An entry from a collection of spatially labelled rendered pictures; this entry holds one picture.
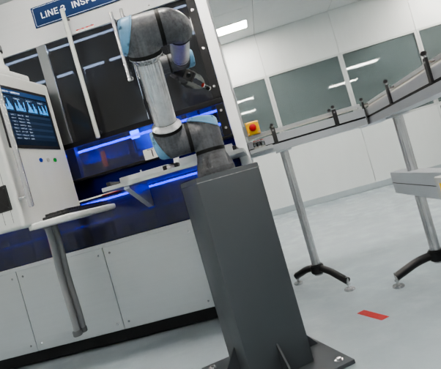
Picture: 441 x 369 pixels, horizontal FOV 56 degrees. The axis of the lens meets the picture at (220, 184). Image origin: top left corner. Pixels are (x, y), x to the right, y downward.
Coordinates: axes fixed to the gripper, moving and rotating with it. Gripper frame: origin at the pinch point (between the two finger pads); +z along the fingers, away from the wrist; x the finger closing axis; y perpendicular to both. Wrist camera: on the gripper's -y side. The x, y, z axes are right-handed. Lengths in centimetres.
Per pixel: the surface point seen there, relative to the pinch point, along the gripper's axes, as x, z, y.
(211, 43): -23.2, 14.8, 35.1
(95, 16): -7, -34, 80
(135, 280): 115, 24, 10
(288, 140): 4, 66, -3
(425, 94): -33, 38, -82
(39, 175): 76, -43, 29
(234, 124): 10.5, 36.1, 10.6
